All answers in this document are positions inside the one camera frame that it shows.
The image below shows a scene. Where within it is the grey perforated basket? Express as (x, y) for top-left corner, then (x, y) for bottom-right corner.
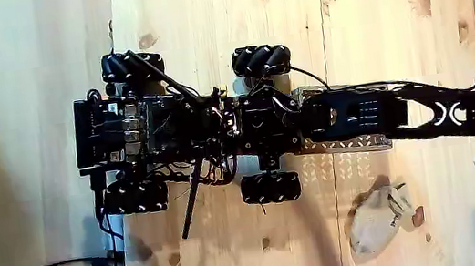
(291, 76), (395, 162)

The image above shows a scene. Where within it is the black omni wheel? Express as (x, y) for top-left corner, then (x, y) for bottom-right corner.
(238, 167), (305, 210)
(98, 46), (167, 87)
(229, 41), (294, 83)
(99, 174), (171, 220)

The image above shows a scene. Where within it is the beige sock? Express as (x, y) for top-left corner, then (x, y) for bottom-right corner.
(341, 179), (420, 261)

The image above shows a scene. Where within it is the black slanted rod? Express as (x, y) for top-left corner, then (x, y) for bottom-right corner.
(124, 41), (206, 115)
(170, 156), (214, 241)

